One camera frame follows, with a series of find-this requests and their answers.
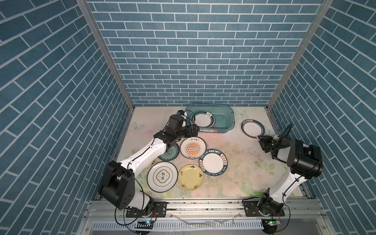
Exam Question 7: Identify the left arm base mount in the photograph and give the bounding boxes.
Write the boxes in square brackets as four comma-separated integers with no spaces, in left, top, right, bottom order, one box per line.
[125,201,167,218]

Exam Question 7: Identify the metal base rail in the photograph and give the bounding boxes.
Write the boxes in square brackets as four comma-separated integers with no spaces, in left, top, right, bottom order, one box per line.
[78,197,333,235]

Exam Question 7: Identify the white plate green red rim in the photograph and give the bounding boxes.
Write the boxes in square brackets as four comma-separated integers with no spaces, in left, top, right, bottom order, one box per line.
[191,110,215,128]

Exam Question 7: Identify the white plate green lettered rim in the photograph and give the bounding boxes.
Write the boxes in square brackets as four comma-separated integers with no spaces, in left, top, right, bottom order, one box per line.
[199,149,228,176]

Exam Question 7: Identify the teal patterned small plate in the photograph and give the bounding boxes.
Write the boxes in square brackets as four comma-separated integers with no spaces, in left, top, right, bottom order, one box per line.
[158,144,180,162]

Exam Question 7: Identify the orange sunburst plate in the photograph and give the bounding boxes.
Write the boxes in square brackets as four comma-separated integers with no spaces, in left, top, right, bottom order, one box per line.
[180,137,207,159]

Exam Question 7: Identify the teal plastic bin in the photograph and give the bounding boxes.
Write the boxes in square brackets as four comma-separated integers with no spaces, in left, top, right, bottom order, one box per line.
[185,103,235,134]

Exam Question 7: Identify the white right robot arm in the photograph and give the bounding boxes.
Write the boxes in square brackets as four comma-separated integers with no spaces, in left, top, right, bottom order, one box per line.
[258,136,323,216]

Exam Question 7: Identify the yellow plate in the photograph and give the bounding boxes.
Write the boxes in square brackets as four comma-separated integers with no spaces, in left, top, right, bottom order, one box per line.
[178,164,205,191]

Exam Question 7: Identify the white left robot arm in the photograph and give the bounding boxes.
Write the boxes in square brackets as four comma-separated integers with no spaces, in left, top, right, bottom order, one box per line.
[99,110,199,214]

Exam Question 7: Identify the cream plate dark spot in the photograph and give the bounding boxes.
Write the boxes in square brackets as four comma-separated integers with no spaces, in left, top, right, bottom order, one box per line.
[144,159,157,170]

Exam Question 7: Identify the white plate black quatrefoil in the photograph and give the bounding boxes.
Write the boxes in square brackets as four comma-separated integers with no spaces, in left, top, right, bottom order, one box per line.
[147,162,178,193]

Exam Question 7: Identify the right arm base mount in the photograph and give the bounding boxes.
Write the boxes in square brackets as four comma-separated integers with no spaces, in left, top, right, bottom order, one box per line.
[241,198,285,217]

